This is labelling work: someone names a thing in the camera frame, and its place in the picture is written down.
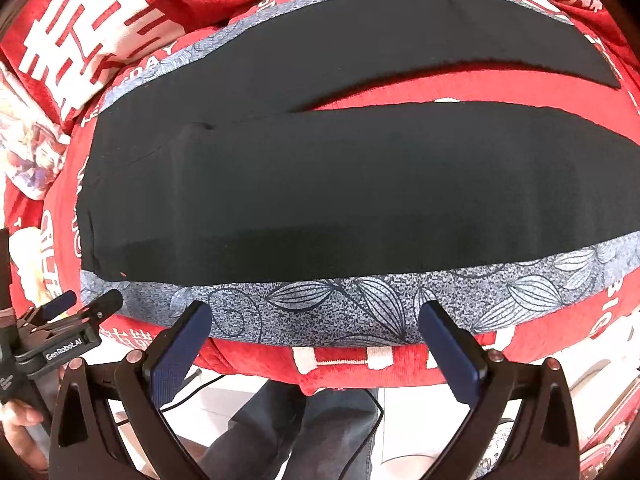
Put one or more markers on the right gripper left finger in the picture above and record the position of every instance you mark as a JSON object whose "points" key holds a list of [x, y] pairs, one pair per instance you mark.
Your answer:
{"points": [[85, 442]]}

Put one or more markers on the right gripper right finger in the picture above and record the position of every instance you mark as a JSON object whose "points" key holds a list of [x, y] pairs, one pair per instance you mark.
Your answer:
{"points": [[543, 443]]}

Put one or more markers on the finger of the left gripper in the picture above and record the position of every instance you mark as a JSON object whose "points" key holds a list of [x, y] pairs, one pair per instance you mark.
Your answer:
{"points": [[102, 308], [52, 309]]}

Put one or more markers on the black and grey patterned pants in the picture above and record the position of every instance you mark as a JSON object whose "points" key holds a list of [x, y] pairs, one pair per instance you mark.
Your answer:
{"points": [[317, 171]]}

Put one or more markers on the person's left hand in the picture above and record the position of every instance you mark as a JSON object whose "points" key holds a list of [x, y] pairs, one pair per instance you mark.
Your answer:
{"points": [[16, 418]]}

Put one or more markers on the floral pastel pillow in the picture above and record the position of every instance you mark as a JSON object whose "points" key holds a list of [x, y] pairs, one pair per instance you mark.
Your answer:
{"points": [[33, 149]]}

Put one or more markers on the person's dark jeans legs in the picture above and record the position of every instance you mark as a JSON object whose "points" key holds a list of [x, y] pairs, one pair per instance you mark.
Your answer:
{"points": [[282, 433]]}

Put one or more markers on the red bedspread with white characters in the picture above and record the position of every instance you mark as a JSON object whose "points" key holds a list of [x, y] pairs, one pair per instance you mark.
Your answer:
{"points": [[47, 257]]}

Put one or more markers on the red folded quilt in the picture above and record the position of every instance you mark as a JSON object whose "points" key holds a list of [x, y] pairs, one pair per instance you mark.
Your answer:
{"points": [[66, 51]]}

